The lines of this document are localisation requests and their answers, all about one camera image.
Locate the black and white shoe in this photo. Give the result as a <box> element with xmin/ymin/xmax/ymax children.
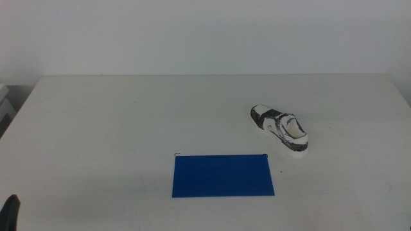
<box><xmin>250</xmin><ymin>103</ymin><xmax>310</xmax><ymax>158</ymax></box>

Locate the blue rectangular mat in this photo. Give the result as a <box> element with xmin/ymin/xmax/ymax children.
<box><xmin>171</xmin><ymin>153</ymin><xmax>275</xmax><ymax>198</ymax></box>

